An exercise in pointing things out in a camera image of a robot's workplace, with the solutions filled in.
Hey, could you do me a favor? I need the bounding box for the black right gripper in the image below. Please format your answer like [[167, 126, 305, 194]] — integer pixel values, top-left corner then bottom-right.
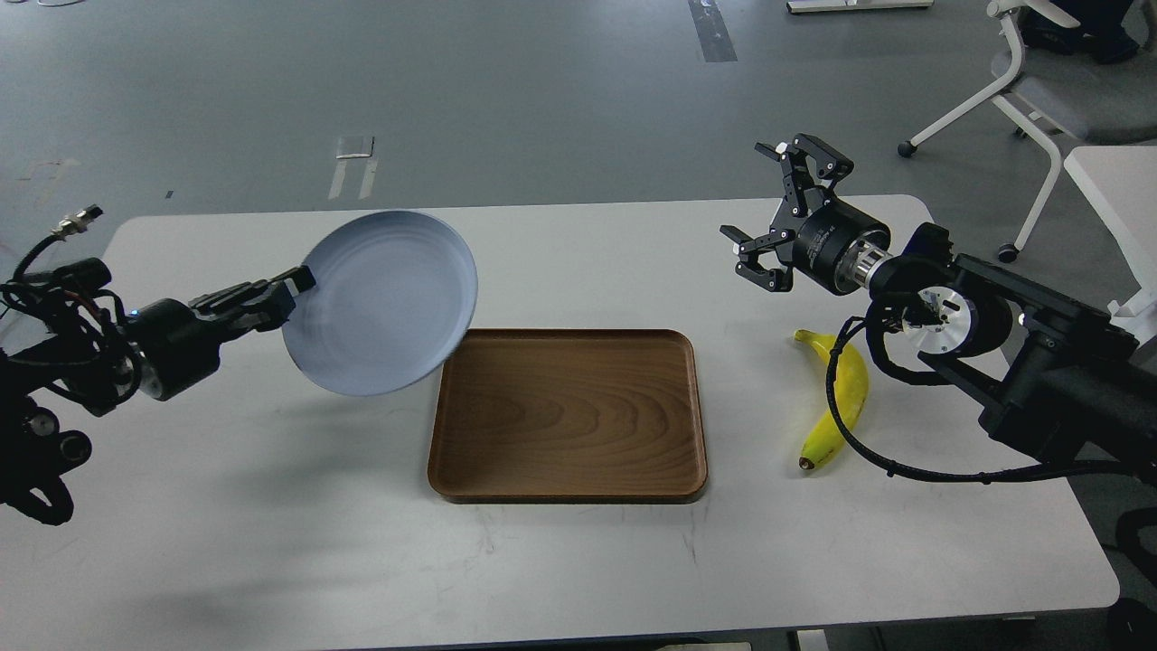
[[720, 135, 891, 296]]

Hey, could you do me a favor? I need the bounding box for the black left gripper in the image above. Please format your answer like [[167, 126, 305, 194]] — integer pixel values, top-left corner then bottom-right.
[[127, 265, 315, 402]]

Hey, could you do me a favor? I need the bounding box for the blue round plate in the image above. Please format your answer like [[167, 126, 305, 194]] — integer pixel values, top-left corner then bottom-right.
[[281, 210, 479, 397]]

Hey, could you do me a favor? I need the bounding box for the yellow banana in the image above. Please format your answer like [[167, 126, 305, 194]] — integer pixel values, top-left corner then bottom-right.
[[794, 330, 870, 471]]

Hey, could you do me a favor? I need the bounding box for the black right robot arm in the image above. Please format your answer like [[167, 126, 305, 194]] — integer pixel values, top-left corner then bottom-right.
[[720, 135, 1154, 484]]

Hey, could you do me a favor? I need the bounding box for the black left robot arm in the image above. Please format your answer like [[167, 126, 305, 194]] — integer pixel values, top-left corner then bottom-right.
[[1, 205, 315, 526]]

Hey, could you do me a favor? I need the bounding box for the brown wooden tray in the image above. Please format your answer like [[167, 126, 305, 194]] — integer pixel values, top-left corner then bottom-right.
[[427, 328, 710, 504]]

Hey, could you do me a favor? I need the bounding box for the white grey office chair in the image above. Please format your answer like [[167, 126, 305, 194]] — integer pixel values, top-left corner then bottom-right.
[[898, 1, 1156, 262]]

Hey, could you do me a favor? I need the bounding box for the white side table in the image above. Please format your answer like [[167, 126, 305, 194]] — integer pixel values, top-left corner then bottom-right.
[[1064, 145, 1156, 345]]

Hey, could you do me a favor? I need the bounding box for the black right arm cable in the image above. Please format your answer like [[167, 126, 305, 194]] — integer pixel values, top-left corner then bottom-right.
[[824, 316, 1157, 482]]

